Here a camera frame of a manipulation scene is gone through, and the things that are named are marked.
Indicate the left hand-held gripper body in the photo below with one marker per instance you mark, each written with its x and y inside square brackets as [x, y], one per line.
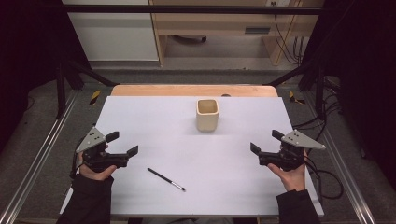
[93, 141]

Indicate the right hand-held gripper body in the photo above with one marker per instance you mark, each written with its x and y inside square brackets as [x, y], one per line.
[295, 141]

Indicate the black pen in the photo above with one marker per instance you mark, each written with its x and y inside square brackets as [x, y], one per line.
[165, 178]

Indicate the beige square cup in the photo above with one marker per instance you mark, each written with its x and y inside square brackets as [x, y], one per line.
[207, 119]

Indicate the person's left hand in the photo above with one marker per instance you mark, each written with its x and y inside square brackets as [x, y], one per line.
[95, 175]

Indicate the person's right hand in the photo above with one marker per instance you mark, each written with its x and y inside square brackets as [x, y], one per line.
[292, 179]

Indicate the yellow tool left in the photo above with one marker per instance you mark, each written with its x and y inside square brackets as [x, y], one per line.
[95, 97]

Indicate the white table sheet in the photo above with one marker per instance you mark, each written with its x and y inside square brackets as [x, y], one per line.
[199, 155]

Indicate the wooden table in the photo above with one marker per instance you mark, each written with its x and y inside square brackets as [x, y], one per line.
[174, 90]

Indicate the white cabinet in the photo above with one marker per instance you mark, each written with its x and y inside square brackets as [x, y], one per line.
[115, 34]

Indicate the black curtain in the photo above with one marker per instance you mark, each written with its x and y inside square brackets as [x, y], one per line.
[367, 62]
[28, 46]

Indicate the light wooden desk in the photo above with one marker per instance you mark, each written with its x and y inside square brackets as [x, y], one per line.
[214, 23]

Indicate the black frame strut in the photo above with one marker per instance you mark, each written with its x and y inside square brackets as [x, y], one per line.
[61, 93]
[319, 93]

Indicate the aluminium floor rail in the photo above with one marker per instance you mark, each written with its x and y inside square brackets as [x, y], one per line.
[345, 174]
[34, 161]

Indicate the black frame crossbar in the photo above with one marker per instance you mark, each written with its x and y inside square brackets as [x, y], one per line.
[186, 9]

